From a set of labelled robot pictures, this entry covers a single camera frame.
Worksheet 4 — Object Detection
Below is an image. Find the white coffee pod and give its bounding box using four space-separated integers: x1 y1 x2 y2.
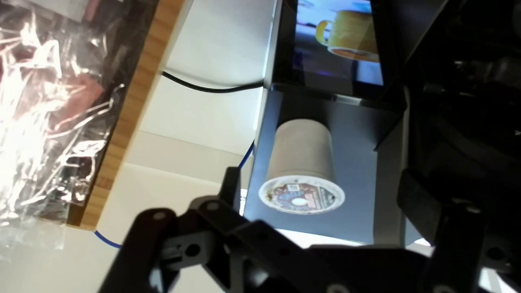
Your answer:
257 118 346 216

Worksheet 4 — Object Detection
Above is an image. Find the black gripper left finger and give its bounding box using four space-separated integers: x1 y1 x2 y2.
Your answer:
95 165 260 293

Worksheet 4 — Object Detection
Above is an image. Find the clear plastic zip bag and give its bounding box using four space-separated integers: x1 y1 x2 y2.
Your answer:
0 0 159 229

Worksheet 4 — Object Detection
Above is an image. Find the black silver coffee machine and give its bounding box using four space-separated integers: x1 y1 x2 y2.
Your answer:
242 0 521 273

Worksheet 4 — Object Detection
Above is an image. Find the black power cable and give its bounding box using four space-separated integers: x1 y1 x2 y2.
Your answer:
161 68 268 94

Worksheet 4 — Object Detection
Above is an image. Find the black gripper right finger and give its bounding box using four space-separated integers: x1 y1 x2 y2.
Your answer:
398 167 494 293

